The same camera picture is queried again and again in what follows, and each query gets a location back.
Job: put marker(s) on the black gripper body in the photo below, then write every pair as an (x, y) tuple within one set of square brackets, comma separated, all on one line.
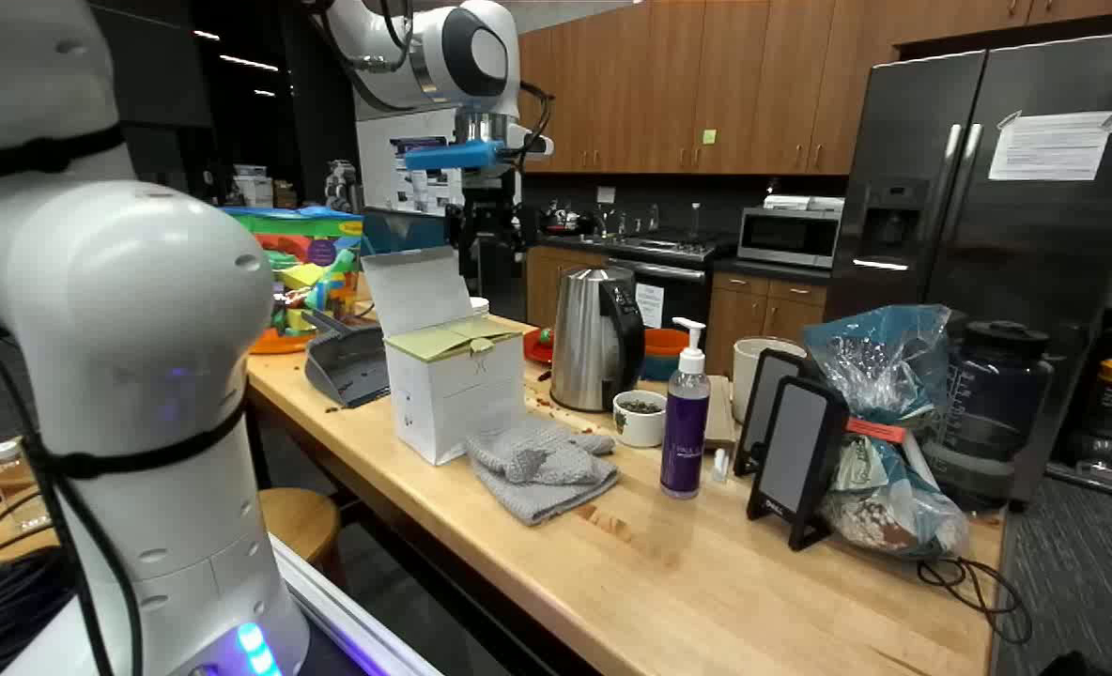
[(485, 206)]

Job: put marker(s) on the white coffee filter box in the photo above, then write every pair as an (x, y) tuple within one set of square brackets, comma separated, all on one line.
[(457, 389)]

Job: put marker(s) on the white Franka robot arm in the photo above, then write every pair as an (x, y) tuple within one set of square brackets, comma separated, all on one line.
[(118, 325)]

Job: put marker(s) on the wooden base cabinet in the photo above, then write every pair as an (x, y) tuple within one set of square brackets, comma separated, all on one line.
[(765, 314), (550, 275)]

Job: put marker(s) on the stainless steel electric kettle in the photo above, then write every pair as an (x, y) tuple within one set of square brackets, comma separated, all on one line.
[(589, 339)]

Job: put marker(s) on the white paper on oven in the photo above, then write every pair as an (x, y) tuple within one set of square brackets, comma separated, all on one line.
[(653, 306)]

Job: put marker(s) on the grey plastic dustpan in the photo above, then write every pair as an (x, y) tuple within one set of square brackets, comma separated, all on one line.
[(346, 360)]

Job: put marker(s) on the black kitchen oven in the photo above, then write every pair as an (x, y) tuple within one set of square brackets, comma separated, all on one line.
[(669, 283)]

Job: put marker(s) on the colourful foam blocks pack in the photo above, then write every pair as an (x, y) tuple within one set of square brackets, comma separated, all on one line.
[(299, 249)]

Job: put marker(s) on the small white bowl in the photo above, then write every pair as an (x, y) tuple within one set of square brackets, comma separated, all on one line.
[(642, 423)]

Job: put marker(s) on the grey knitted cloth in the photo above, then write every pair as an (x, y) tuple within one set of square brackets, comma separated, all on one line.
[(542, 473)]

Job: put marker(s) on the purple pump bottle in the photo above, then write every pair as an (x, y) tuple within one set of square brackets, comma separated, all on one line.
[(686, 427)]

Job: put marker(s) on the green sticky note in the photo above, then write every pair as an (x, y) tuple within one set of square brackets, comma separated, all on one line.
[(713, 137)]

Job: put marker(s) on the brown cardboard piece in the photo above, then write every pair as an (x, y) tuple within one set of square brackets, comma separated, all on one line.
[(721, 413)]

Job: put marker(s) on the white cylindrical canister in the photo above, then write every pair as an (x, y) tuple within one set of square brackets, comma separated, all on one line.
[(745, 370)]

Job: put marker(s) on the silver microwave oven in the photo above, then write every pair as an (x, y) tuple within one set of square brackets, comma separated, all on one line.
[(782, 239)]

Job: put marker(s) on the small white tube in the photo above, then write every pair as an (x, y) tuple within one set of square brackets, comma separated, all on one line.
[(722, 468)]

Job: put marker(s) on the white pack on microwave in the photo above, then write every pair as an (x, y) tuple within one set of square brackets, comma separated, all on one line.
[(806, 205)]

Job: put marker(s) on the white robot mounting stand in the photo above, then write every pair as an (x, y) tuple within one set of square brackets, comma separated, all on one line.
[(355, 623)]

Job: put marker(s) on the clear plastic bag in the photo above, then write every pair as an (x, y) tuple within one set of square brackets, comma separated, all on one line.
[(890, 360)]

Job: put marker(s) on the black blender jar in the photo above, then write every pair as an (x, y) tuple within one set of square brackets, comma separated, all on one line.
[(1000, 398)]

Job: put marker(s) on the stainless steel refrigerator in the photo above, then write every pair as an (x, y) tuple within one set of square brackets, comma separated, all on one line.
[(1030, 249)]

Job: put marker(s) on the white paper notice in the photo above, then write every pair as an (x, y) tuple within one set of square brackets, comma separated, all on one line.
[(1050, 144)]

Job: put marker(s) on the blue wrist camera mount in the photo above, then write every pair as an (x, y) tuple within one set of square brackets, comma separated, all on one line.
[(449, 155)]

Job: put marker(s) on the white wall poster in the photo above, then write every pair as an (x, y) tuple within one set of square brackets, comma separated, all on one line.
[(419, 187)]

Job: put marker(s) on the wooden wall cabinets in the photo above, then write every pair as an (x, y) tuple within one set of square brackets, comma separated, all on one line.
[(757, 77)]

